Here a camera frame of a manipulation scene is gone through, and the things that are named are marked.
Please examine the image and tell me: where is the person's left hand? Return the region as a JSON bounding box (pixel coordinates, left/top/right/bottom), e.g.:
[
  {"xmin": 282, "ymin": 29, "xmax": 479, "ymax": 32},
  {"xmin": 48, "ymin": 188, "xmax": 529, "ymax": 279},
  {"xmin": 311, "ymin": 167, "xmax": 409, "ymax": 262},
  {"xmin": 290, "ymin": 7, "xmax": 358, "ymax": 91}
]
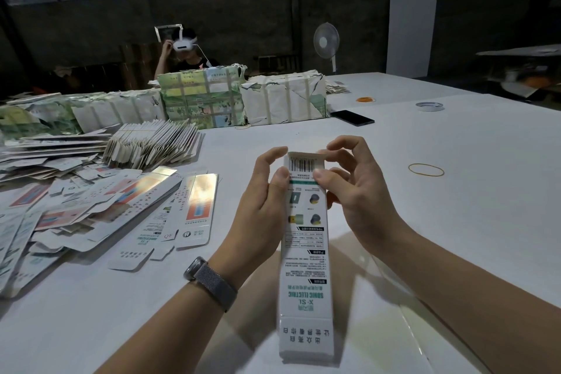
[{"xmin": 210, "ymin": 147, "xmax": 292, "ymax": 290}]

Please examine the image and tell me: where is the person's right hand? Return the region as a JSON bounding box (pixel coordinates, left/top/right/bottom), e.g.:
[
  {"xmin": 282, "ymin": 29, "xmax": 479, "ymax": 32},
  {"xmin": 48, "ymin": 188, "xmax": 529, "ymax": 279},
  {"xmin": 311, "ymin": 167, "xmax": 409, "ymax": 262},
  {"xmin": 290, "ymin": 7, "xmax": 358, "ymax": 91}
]
[{"xmin": 313, "ymin": 134, "xmax": 413, "ymax": 258}]

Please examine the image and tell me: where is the toothbrush carton box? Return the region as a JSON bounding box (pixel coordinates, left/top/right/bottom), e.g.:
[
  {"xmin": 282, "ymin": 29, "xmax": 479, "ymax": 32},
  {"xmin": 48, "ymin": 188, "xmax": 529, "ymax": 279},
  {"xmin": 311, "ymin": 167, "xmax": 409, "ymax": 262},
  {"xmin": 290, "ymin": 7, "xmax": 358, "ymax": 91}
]
[{"xmin": 278, "ymin": 152, "xmax": 336, "ymax": 363}]

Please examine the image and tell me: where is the fanned stack of white cartons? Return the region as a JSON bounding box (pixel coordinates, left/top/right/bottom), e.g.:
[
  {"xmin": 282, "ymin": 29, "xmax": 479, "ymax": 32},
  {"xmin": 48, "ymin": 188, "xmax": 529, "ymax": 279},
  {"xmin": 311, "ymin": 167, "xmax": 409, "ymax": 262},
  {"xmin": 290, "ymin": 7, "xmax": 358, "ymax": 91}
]
[{"xmin": 102, "ymin": 119, "xmax": 205, "ymax": 169}]

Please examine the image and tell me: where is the pile of cartons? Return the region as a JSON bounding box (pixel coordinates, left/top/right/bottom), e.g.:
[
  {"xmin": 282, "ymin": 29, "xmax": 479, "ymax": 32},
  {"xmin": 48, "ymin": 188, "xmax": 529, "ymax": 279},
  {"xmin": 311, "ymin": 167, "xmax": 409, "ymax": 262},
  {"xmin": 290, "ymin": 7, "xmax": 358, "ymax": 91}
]
[{"xmin": 0, "ymin": 119, "xmax": 220, "ymax": 299}]

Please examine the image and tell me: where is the person's right forearm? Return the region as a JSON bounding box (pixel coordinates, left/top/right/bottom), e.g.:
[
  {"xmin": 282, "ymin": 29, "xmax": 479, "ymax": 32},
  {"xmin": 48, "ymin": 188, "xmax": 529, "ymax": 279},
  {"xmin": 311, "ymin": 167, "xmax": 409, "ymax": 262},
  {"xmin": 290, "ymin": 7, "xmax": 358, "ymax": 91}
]
[{"xmin": 381, "ymin": 224, "xmax": 561, "ymax": 374}]

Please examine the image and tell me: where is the person's left forearm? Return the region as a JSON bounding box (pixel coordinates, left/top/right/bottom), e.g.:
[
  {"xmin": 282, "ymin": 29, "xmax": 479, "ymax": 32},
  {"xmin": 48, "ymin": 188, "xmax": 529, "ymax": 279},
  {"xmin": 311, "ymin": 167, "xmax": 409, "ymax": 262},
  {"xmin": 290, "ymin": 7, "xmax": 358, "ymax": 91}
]
[{"xmin": 96, "ymin": 282, "xmax": 224, "ymax": 374}]

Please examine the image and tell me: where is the thin tan rubber band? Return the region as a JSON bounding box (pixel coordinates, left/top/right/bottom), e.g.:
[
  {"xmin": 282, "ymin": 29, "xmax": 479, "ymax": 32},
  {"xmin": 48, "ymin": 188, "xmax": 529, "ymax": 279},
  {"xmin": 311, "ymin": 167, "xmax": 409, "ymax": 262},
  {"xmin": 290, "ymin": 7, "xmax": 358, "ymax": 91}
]
[{"xmin": 407, "ymin": 162, "xmax": 445, "ymax": 178}]

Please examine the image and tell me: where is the grey band wristwatch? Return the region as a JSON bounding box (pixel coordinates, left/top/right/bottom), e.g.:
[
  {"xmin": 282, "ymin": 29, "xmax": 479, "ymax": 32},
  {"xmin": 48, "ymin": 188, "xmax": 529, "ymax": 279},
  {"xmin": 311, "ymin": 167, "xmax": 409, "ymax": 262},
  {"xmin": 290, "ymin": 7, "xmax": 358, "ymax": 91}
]
[{"xmin": 183, "ymin": 255, "xmax": 238, "ymax": 313}]

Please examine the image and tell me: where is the black smartphone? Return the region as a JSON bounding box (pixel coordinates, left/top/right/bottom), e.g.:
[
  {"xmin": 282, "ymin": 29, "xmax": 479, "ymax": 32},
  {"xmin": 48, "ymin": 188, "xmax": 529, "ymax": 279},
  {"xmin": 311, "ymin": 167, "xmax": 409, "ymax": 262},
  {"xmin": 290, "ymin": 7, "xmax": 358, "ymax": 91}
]
[{"xmin": 330, "ymin": 109, "xmax": 375, "ymax": 127}]

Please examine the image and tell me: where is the green printed wrapped bundle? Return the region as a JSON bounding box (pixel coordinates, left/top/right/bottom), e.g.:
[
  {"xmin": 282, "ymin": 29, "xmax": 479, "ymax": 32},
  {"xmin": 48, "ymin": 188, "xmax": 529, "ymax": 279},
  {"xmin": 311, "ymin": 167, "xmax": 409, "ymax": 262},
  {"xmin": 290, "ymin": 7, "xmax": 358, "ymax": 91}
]
[{"xmin": 157, "ymin": 63, "xmax": 249, "ymax": 129}]

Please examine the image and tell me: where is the dark wooden chair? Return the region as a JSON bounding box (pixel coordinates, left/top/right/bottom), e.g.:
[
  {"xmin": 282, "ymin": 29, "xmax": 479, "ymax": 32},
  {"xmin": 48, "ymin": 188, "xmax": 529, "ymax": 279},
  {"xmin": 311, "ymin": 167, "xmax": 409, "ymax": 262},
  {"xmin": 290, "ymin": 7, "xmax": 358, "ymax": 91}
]
[{"xmin": 256, "ymin": 54, "xmax": 299, "ymax": 75}]

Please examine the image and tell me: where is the white standing fan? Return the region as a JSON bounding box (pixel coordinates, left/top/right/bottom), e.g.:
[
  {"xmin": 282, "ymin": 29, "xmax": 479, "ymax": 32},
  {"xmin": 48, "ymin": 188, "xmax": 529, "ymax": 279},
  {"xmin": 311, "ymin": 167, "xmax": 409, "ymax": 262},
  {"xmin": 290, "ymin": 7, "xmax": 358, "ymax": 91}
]
[{"xmin": 314, "ymin": 22, "xmax": 342, "ymax": 74}]

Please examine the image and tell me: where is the white board panel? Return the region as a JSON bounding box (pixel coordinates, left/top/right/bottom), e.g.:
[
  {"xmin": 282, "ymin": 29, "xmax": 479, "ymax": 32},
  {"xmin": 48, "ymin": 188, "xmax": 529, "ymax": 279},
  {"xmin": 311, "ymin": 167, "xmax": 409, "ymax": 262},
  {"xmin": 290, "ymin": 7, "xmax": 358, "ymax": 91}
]
[{"xmin": 386, "ymin": 0, "xmax": 440, "ymax": 79}]

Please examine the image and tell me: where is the cluttered side table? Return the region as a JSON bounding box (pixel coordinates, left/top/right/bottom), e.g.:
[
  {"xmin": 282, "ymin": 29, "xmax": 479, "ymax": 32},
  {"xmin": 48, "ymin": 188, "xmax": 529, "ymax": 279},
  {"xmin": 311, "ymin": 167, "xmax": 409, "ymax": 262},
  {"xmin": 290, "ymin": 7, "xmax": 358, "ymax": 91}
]
[{"xmin": 476, "ymin": 43, "xmax": 561, "ymax": 108}]

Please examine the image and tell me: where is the stack of brown cartons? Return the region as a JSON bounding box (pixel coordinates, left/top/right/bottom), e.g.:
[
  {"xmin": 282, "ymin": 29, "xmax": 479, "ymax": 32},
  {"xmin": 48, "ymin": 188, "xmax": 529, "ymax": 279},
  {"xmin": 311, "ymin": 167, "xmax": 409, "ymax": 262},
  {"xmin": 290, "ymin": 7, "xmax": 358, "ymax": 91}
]
[{"xmin": 120, "ymin": 40, "xmax": 159, "ymax": 90}]

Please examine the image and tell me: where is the row of white wrapped bundles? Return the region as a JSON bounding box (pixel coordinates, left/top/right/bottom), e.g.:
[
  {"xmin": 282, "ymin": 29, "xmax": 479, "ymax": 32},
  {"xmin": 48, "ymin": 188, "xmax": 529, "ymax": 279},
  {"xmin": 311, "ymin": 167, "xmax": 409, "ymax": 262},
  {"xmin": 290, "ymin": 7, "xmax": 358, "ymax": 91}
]
[{"xmin": 0, "ymin": 89, "xmax": 168, "ymax": 141}]

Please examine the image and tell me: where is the white strapped wrapped bundle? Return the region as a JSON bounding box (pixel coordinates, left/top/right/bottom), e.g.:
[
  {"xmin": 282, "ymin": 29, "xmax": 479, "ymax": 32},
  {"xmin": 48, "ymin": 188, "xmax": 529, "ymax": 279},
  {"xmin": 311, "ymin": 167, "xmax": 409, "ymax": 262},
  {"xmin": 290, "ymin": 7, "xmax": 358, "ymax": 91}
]
[{"xmin": 240, "ymin": 70, "xmax": 329, "ymax": 127}]

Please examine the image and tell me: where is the white head-mounted camera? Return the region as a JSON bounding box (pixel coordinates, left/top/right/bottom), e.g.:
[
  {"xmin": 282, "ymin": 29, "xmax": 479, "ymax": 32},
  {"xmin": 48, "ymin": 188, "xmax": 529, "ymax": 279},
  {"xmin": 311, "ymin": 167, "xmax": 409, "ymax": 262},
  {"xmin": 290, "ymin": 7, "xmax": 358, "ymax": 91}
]
[{"xmin": 155, "ymin": 24, "xmax": 199, "ymax": 52}]

